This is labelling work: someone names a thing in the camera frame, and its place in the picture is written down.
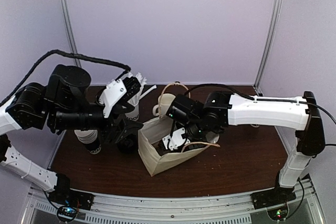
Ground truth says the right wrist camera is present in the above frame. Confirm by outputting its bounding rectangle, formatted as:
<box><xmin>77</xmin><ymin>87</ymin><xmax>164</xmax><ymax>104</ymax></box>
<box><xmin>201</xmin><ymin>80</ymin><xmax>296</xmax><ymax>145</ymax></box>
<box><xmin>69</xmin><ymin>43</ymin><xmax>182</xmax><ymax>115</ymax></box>
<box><xmin>156</xmin><ymin>127</ymin><xmax>190</xmax><ymax>155</ymax></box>

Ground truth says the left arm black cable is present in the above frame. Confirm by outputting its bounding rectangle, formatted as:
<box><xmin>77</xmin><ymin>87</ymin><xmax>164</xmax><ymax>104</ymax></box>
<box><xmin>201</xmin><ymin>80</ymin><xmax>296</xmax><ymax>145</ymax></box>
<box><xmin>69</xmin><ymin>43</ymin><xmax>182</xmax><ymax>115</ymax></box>
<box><xmin>0</xmin><ymin>48</ymin><xmax>131</xmax><ymax>104</ymax></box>

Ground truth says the aluminium front rail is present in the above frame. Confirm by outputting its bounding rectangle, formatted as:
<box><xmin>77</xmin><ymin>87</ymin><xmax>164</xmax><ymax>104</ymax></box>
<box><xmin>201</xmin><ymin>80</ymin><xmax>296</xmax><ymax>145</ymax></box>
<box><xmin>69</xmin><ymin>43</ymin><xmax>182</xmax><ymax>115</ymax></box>
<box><xmin>26</xmin><ymin>176</ymin><xmax>326</xmax><ymax>224</ymax></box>

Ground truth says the corner metal post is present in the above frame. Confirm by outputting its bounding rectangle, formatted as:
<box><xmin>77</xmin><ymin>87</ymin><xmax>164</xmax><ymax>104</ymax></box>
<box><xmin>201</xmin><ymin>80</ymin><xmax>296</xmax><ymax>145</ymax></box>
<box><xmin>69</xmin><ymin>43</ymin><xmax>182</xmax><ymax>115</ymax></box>
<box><xmin>254</xmin><ymin>0</ymin><xmax>283</xmax><ymax>93</ymax></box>
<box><xmin>59</xmin><ymin>0</ymin><xmax>77</xmax><ymax>54</ymax></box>

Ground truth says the cream ceramic mug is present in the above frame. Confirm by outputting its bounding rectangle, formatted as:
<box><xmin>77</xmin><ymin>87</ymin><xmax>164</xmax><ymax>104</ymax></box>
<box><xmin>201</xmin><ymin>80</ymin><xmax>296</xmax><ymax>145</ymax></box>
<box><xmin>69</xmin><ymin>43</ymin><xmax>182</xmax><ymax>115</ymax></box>
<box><xmin>152</xmin><ymin>93</ymin><xmax>175</xmax><ymax>116</ymax></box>

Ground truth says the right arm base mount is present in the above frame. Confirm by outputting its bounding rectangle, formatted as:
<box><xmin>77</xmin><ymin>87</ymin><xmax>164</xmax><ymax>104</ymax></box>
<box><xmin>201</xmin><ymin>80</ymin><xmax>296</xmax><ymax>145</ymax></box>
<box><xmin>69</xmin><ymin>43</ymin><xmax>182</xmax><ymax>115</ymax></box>
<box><xmin>251</xmin><ymin>188</ymin><xmax>296</xmax><ymax>222</ymax></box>

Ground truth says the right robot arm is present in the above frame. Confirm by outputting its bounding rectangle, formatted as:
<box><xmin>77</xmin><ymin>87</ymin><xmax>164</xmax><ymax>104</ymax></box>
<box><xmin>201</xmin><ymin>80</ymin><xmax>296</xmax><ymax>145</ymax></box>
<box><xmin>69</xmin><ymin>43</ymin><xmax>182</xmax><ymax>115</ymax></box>
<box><xmin>162</xmin><ymin>91</ymin><xmax>325</xmax><ymax>204</ymax></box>

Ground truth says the black paper coffee cup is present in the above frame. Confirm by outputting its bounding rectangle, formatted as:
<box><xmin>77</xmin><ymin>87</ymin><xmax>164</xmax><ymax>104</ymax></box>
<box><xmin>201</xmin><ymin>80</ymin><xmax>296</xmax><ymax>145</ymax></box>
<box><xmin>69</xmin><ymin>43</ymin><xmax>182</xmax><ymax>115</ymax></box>
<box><xmin>250</xmin><ymin>124</ymin><xmax>260</xmax><ymax>128</ymax></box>

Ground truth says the stack of paper cups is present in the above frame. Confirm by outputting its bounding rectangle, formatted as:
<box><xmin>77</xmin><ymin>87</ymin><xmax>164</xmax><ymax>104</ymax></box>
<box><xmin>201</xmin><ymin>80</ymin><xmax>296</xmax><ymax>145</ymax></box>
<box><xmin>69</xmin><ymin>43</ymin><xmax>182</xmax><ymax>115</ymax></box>
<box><xmin>74</xmin><ymin>130</ymin><xmax>101</xmax><ymax>155</ymax></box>

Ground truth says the left corner metal post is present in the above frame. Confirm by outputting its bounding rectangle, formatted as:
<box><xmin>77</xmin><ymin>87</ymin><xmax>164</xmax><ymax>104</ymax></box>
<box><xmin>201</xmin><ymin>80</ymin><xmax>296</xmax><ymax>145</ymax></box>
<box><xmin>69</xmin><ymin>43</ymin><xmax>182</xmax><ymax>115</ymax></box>
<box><xmin>59</xmin><ymin>0</ymin><xmax>77</xmax><ymax>54</ymax></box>

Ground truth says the cream paper bag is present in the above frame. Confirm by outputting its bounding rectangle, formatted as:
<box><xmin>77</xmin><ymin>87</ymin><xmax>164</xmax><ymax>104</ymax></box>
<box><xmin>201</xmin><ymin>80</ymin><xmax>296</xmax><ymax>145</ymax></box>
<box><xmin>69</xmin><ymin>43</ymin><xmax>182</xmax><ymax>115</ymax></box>
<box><xmin>138</xmin><ymin>82</ymin><xmax>220</xmax><ymax>176</ymax></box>

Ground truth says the wrapped white straws bundle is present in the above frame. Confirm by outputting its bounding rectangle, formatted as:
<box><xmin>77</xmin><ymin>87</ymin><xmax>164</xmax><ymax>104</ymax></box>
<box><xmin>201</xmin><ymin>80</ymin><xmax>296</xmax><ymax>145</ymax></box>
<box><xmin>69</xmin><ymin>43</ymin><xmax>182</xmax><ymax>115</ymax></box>
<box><xmin>128</xmin><ymin>72</ymin><xmax>147</xmax><ymax>106</ymax></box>

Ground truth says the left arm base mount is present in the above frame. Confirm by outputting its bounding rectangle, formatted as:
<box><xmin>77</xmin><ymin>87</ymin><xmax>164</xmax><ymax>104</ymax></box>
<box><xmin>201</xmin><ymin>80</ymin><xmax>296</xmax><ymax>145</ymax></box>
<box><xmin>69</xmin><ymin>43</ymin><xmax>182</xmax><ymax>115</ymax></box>
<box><xmin>44</xmin><ymin>189</ymin><xmax>94</xmax><ymax>222</ymax></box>

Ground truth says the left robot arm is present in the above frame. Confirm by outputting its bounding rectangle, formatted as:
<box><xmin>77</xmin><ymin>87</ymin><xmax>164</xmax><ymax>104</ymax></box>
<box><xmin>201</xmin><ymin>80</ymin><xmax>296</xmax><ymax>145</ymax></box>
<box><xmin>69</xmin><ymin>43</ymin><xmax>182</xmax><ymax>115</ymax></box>
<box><xmin>1</xmin><ymin>65</ymin><xmax>142</xmax><ymax>205</ymax></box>

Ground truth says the right corner metal post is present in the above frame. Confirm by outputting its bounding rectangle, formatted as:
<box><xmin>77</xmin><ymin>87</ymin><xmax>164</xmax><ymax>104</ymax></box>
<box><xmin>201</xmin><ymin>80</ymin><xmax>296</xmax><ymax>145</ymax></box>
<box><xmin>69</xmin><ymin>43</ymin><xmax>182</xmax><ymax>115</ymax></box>
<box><xmin>254</xmin><ymin>0</ymin><xmax>283</xmax><ymax>93</ymax></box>

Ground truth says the stack of black lids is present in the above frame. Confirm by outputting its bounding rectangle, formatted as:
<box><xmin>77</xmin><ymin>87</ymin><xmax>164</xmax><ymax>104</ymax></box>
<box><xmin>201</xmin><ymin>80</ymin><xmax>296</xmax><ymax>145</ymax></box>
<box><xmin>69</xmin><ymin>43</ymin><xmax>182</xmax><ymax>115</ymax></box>
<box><xmin>117</xmin><ymin>134</ymin><xmax>138</xmax><ymax>154</ymax></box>

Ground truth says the white cup holding straws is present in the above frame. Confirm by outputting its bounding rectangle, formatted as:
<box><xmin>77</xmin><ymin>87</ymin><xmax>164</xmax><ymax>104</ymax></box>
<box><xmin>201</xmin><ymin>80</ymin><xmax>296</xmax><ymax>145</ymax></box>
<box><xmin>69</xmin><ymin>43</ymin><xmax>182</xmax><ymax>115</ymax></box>
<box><xmin>125</xmin><ymin>103</ymin><xmax>139</xmax><ymax>121</ymax></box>

